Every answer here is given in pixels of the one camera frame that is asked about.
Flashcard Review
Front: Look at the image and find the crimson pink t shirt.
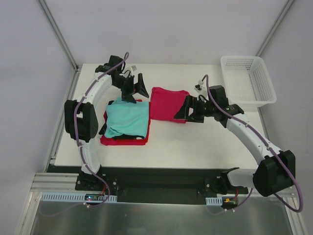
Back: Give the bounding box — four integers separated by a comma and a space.
150, 87, 189, 123

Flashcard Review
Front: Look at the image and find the teal t shirt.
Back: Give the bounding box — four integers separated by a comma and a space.
104, 96, 150, 139

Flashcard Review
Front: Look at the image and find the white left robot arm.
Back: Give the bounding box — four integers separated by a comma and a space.
64, 52, 149, 190

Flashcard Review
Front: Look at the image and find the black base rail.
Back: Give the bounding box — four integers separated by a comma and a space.
64, 166, 255, 205

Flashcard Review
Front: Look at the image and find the red t shirt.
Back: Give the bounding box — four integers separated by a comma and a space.
99, 97, 151, 146

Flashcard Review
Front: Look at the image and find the white plastic basket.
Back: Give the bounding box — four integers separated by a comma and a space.
220, 55, 277, 111

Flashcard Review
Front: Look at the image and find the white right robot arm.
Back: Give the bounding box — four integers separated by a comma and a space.
174, 85, 295, 197

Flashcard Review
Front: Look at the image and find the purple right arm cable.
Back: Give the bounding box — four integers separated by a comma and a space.
201, 74, 304, 213

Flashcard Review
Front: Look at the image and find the folded dark printed t shirt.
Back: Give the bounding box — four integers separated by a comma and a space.
98, 100, 147, 142

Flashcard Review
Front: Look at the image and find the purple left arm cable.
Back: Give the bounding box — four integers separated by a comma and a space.
72, 52, 131, 201

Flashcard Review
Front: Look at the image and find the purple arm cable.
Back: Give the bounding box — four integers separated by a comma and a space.
72, 52, 131, 201
201, 74, 304, 213

